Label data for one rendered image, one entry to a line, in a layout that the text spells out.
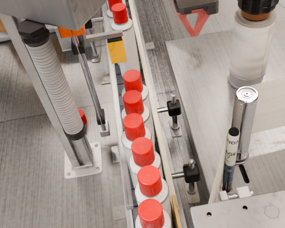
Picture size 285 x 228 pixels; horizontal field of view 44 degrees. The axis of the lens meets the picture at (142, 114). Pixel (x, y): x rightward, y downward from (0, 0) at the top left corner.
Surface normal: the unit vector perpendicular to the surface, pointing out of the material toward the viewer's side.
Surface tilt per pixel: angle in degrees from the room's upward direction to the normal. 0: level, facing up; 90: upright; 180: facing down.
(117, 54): 90
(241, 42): 91
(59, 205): 0
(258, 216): 0
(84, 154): 90
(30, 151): 0
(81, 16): 90
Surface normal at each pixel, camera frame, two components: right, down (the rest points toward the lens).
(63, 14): -0.45, 0.71
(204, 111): -0.11, -0.65
